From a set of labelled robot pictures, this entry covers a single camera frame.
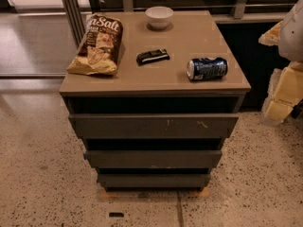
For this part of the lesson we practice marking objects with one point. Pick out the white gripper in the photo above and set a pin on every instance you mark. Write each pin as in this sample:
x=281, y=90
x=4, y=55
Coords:
x=292, y=37

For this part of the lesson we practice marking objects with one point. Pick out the grey bottom drawer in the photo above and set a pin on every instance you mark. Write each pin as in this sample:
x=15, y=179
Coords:
x=154, y=180

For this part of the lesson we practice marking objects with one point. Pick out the grey drawer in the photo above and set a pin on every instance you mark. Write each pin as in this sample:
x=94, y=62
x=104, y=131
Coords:
x=149, y=126
x=154, y=180
x=153, y=158

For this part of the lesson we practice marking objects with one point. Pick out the grey drawer cabinet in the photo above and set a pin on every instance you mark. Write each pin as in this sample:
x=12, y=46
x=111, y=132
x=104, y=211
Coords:
x=160, y=87

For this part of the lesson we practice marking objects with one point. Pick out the grey middle drawer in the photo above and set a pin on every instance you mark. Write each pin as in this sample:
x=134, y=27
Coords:
x=153, y=158

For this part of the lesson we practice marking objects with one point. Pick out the grey top drawer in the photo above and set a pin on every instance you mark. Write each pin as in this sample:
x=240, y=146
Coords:
x=149, y=126

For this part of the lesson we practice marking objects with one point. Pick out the blue soda can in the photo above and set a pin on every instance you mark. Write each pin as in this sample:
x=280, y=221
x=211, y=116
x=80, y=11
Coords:
x=205, y=68

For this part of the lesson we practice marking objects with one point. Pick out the black snack bar wrapper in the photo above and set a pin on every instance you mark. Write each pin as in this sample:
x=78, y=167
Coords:
x=152, y=56

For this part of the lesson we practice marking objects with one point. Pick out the white ceramic bowl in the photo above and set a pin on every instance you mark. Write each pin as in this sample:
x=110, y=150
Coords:
x=158, y=17

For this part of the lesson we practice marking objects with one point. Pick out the sea salt chips bag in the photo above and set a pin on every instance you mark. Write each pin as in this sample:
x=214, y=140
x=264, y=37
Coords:
x=99, y=48

